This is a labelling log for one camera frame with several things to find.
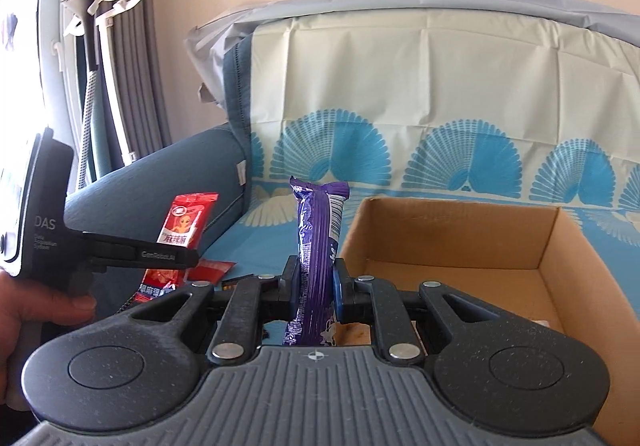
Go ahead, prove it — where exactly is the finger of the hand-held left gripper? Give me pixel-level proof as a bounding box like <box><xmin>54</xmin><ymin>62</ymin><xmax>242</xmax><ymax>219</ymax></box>
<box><xmin>82</xmin><ymin>233</ymin><xmax>201</xmax><ymax>273</ymax></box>

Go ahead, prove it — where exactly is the grey curtain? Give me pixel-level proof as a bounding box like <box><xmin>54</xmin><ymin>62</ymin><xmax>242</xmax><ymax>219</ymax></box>
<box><xmin>89</xmin><ymin>0</ymin><xmax>168</xmax><ymax>177</ymax></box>

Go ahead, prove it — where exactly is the purple candy bar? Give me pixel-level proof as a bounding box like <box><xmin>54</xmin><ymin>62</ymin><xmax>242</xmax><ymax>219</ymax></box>
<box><xmin>282</xmin><ymin>176</ymin><xmax>350</xmax><ymax>348</ymax></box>

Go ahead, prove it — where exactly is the person's left hand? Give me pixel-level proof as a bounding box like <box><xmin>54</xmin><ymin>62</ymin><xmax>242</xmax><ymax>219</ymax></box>
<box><xmin>0</xmin><ymin>268</ymin><xmax>99</xmax><ymax>413</ymax></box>

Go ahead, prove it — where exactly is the garment steamer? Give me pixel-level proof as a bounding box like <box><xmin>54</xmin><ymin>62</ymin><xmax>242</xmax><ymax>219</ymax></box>
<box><xmin>59</xmin><ymin>0</ymin><xmax>156</xmax><ymax>190</ymax></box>

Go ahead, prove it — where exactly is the blue fabric sofa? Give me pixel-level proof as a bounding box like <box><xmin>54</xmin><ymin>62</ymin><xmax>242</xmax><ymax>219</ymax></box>
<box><xmin>64</xmin><ymin>33</ymin><xmax>254</xmax><ymax>317</ymax></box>

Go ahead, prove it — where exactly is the blue and white printed sheet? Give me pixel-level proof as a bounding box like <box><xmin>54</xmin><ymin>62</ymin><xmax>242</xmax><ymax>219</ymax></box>
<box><xmin>200</xmin><ymin>7</ymin><xmax>640</xmax><ymax>277</ymax></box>

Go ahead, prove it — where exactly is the window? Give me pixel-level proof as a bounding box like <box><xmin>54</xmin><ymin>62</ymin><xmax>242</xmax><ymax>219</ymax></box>
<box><xmin>0</xmin><ymin>0</ymin><xmax>92</xmax><ymax>207</ymax></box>

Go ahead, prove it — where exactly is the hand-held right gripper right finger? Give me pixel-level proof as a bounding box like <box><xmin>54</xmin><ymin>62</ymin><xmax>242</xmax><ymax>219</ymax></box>
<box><xmin>332</xmin><ymin>257</ymin><xmax>507</xmax><ymax>367</ymax></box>

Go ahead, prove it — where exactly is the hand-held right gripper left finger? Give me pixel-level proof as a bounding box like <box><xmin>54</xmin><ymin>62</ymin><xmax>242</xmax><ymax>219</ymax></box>
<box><xmin>120</xmin><ymin>255</ymin><xmax>302</xmax><ymax>367</ymax></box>

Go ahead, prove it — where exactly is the cardboard box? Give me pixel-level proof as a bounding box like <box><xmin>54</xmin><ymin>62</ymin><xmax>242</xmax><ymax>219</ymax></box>
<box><xmin>340</xmin><ymin>196</ymin><xmax>640</xmax><ymax>446</ymax></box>

